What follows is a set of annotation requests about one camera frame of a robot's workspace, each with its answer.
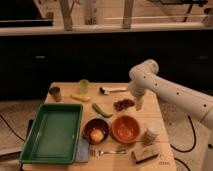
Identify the silver fork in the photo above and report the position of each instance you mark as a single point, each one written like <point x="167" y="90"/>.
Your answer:
<point x="95" y="152"/>

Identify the yellow fruit in bowl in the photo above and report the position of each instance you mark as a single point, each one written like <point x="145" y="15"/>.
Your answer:
<point x="96" y="136"/>

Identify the wooden table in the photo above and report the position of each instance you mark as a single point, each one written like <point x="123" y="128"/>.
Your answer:
<point x="150" y="114"/>

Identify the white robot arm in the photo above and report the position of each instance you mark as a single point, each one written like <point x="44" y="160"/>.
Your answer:
<point x="144" y="77"/>

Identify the white handled brush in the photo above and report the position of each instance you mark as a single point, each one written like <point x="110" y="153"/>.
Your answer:
<point x="108" y="90"/>

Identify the yellow banana piece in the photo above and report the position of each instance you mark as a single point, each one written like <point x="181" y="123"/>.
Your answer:
<point x="81" y="98"/>

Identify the dark rectangular sponge block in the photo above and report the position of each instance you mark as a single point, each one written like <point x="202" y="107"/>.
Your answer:
<point x="143" y="154"/>

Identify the dark brown cup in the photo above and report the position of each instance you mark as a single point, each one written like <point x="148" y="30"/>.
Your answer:
<point x="55" y="93"/>

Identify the blue cloth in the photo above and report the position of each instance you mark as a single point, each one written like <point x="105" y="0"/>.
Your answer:
<point x="82" y="155"/>

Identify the orange bowl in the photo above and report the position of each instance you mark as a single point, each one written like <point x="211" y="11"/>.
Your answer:
<point x="125" y="129"/>

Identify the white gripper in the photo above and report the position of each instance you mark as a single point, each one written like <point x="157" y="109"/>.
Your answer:
<point x="137" y="92"/>

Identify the green plastic tray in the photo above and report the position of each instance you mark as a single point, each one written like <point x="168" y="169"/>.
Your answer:
<point x="53" y="137"/>

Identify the translucent green cup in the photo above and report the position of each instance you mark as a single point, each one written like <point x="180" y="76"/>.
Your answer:
<point x="83" y="86"/>

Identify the white paper cup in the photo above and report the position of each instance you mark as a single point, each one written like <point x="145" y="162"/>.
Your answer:
<point x="149" y="137"/>

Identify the dark purple bowl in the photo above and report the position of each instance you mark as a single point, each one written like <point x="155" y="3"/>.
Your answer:
<point x="96" y="123"/>

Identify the dark red grape bunch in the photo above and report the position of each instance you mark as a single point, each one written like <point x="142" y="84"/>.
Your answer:
<point x="123" y="104"/>

